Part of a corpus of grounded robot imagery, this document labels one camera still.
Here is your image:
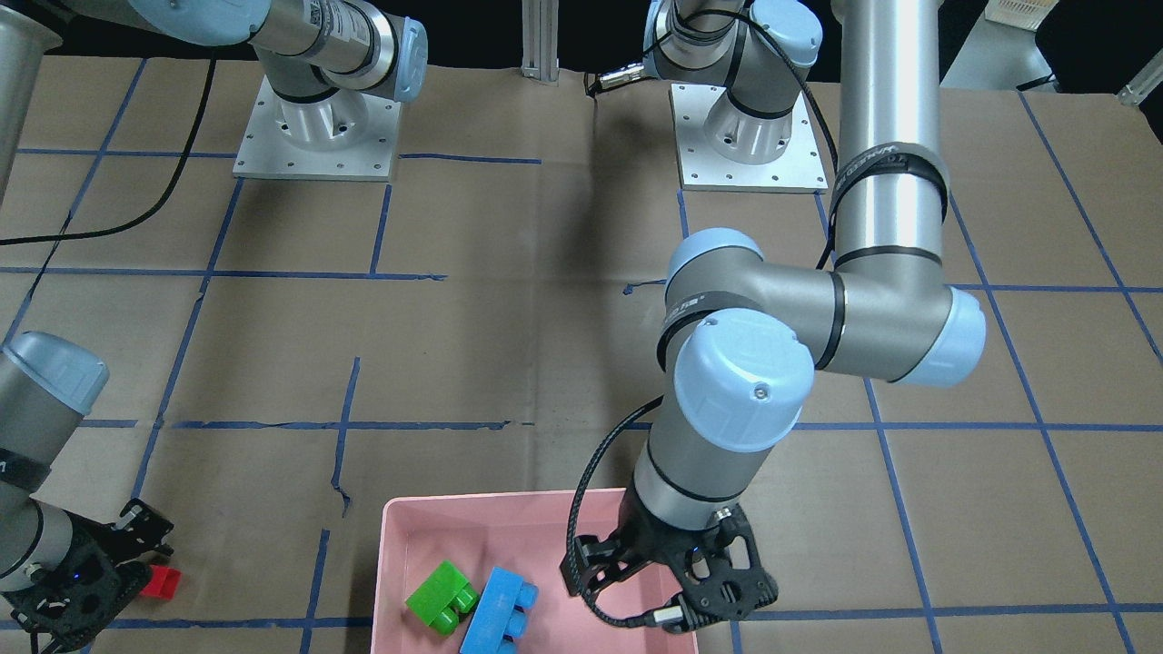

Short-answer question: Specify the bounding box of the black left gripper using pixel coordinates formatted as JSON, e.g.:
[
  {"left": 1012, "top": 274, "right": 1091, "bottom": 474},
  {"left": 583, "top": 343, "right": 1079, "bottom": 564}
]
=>
[{"left": 561, "top": 504, "right": 780, "bottom": 630}]

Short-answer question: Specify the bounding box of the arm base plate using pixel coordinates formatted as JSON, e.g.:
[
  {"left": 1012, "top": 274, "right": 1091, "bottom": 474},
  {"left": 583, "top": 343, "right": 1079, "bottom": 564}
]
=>
[
  {"left": 233, "top": 79, "right": 404, "bottom": 183},
  {"left": 670, "top": 84, "right": 828, "bottom": 193}
]

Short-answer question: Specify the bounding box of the green toy block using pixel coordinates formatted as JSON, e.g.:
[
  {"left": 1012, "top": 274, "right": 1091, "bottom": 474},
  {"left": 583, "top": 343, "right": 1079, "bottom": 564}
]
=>
[{"left": 404, "top": 560, "right": 481, "bottom": 637}]

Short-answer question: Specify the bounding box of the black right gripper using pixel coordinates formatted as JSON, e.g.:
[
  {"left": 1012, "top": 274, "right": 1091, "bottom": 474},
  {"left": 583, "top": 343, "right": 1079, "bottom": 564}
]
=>
[{"left": 3, "top": 498, "right": 174, "bottom": 653}]

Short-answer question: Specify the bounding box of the aluminium frame post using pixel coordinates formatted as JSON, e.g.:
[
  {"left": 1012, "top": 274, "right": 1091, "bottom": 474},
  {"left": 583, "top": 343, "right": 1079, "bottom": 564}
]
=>
[{"left": 520, "top": 0, "right": 561, "bottom": 85}]

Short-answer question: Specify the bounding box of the pink plastic box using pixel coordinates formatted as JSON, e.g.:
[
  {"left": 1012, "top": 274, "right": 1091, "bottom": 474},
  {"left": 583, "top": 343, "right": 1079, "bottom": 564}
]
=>
[{"left": 371, "top": 490, "right": 699, "bottom": 653}]

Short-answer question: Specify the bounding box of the red toy block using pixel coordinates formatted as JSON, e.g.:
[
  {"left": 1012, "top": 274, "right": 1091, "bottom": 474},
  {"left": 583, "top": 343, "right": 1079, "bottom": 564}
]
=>
[{"left": 140, "top": 564, "right": 183, "bottom": 600}]

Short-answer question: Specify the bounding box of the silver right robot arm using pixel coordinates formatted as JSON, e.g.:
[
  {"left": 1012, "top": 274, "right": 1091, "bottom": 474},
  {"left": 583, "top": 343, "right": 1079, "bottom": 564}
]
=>
[{"left": 3, "top": 1, "right": 429, "bottom": 653}]

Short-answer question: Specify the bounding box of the blue toy block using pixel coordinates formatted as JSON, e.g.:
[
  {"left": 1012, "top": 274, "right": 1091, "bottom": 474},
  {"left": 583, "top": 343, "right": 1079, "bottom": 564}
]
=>
[{"left": 461, "top": 567, "right": 538, "bottom": 653}]

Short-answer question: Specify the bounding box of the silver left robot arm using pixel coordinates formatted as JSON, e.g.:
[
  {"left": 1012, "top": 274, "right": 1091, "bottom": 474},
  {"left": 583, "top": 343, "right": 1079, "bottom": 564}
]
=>
[{"left": 561, "top": 1, "right": 986, "bottom": 633}]

